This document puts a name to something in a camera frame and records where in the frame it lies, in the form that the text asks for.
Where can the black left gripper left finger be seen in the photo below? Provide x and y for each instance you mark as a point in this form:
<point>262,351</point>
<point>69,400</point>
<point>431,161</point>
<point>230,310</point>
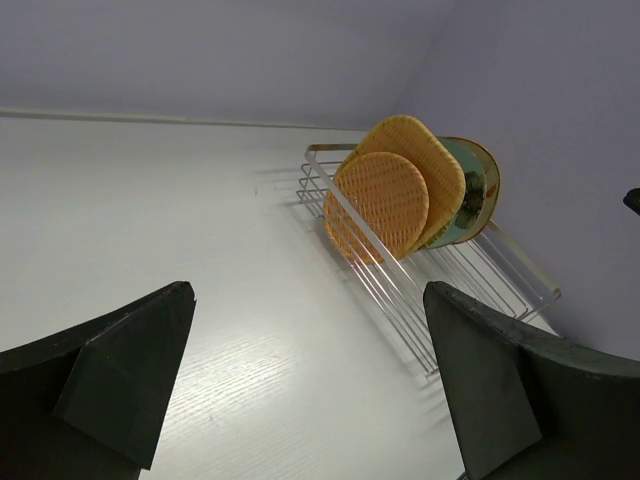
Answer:
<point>89,402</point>

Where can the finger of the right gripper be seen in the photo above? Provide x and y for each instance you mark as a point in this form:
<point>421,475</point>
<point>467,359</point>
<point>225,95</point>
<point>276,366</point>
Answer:
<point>632,200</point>

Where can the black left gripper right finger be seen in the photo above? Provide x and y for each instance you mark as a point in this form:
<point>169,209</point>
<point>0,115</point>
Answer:
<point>527,404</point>

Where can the green floral ceramic plate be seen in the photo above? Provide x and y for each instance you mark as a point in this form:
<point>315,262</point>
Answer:
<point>474,198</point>

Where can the square yellow woven plate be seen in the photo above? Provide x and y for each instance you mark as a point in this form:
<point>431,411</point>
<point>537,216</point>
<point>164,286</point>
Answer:
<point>408,137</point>

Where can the round orange woven plate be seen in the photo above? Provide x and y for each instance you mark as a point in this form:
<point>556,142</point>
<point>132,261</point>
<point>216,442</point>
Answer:
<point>391,197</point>

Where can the metal wire dish rack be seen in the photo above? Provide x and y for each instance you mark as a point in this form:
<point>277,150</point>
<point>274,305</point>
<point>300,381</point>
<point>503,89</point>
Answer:
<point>492,267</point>

